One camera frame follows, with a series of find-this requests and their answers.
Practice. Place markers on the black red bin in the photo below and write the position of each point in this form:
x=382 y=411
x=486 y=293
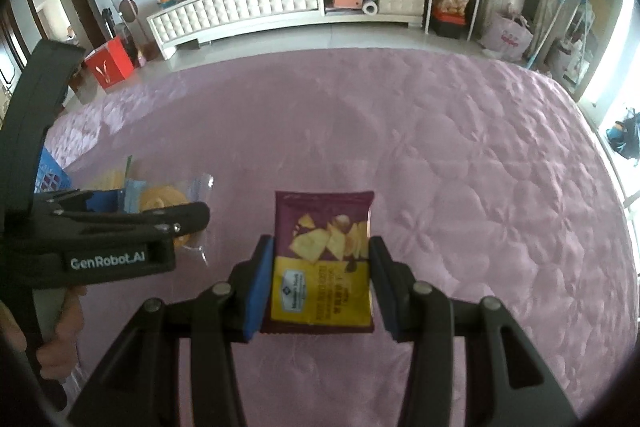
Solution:
x=450 y=24

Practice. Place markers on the blue plastic basket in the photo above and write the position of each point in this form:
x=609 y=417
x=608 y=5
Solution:
x=52 y=177

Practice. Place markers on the toilet paper roll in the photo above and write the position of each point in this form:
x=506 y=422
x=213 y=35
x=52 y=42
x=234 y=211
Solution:
x=370 y=9

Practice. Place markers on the person's left hand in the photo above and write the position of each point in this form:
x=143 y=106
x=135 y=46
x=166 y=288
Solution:
x=62 y=347

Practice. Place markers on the clear bag of snacks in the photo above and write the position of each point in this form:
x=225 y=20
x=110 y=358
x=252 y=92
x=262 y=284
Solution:
x=456 y=1

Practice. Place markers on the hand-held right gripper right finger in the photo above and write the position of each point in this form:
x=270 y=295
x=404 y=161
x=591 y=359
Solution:
x=387 y=297

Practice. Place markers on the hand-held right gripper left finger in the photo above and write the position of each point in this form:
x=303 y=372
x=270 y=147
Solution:
x=260 y=292

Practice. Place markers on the pink flat box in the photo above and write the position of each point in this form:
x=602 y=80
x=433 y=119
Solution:
x=348 y=0

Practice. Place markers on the clear yellow cake packet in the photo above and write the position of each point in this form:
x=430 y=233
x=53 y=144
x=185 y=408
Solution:
x=162 y=196

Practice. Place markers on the red gift box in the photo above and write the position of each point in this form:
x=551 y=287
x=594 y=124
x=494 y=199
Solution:
x=109 y=64

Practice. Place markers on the white tufted cabinet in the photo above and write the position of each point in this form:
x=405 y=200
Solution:
x=240 y=4

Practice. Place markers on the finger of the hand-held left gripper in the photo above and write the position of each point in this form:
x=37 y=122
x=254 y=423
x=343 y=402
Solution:
x=150 y=222
x=95 y=201

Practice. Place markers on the purple yellow chip packet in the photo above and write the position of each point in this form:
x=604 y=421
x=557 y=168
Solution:
x=320 y=257

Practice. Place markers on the blue black bag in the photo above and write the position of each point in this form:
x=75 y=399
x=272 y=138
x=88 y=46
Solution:
x=625 y=134

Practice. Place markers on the pink white bag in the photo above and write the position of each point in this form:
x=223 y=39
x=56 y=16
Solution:
x=507 y=37

